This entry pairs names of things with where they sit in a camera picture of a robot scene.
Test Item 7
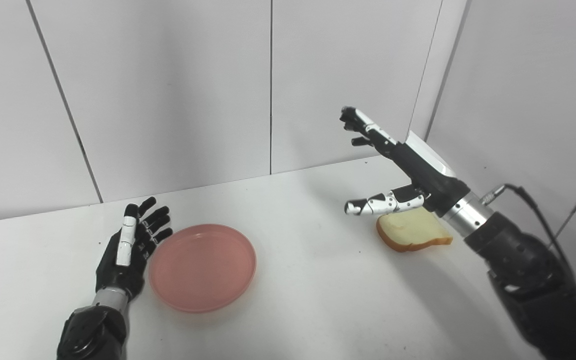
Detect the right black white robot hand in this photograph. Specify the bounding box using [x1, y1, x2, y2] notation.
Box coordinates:
[339, 106, 471, 219]

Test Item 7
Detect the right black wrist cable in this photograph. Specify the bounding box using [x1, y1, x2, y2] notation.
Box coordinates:
[478, 183, 576, 281]

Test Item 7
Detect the pink round plate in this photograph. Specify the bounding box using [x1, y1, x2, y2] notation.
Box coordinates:
[148, 223, 258, 314]

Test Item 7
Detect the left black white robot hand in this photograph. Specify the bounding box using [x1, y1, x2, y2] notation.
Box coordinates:
[95, 196, 174, 302]

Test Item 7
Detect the slice of bread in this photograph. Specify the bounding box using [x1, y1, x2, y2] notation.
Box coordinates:
[376, 207, 454, 254]

